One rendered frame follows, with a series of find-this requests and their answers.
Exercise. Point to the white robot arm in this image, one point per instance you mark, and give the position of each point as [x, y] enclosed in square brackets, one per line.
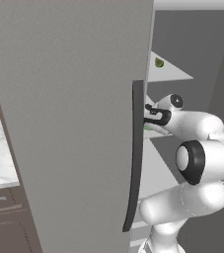
[195, 197]

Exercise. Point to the white freezer rack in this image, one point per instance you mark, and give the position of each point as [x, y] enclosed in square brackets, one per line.
[154, 133]
[156, 171]
[169, 74]

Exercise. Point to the grey freezer door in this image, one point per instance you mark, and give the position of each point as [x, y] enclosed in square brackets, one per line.
[67, 115]

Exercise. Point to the green lemon wedge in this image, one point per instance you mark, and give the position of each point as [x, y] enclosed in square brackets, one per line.
[159, 62]

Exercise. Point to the grey freezer body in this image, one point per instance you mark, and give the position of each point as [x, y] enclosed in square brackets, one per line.
[195, 39]

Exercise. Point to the small green food item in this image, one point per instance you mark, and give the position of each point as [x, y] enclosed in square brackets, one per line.
[146, 127]

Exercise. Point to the brown drawer front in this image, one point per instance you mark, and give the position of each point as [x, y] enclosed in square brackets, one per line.
[8, 206]

